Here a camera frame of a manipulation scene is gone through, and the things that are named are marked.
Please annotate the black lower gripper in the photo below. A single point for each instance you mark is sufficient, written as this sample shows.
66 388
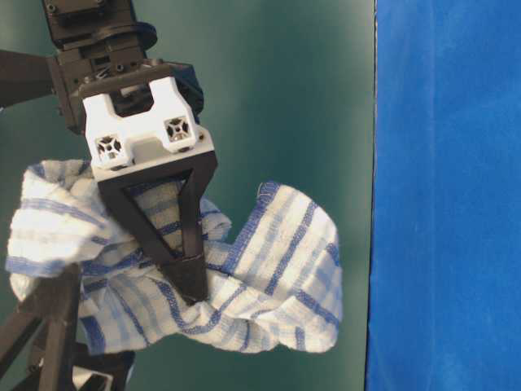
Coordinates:
52 306

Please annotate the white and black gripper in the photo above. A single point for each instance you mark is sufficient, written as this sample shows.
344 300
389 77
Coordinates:
142 125

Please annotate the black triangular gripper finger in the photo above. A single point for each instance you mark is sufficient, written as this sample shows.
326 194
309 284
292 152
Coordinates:
185 270

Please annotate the white blue striped towel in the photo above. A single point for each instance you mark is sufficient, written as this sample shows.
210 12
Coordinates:
278 283

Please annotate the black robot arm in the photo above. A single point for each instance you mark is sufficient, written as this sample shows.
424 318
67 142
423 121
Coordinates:
89 36

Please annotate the blue cloth backdrop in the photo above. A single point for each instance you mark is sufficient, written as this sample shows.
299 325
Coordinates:
444 311

